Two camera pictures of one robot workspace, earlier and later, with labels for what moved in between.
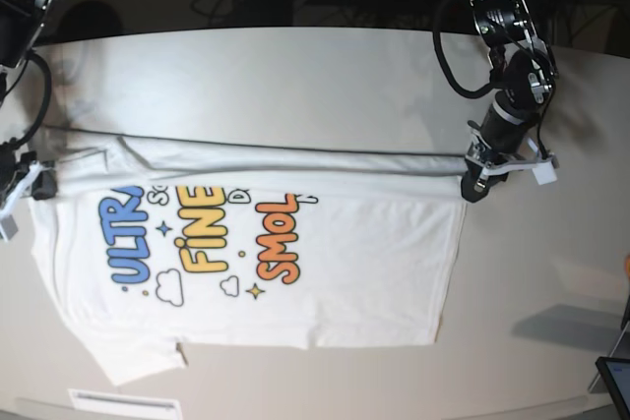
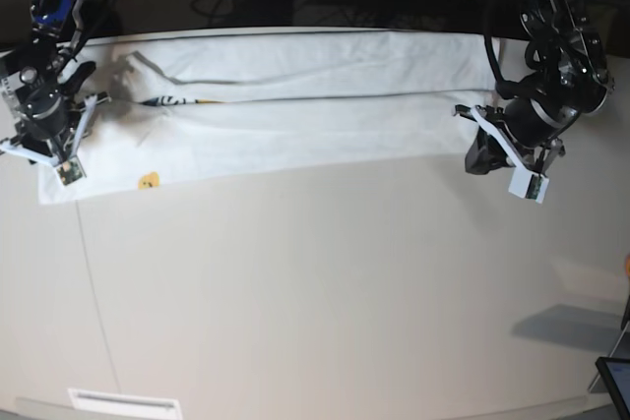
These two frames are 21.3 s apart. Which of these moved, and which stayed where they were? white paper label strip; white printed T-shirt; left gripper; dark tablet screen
Moved: white printed T-shirt; left gripper
Stayed: dark tablet screen; white paper label strip
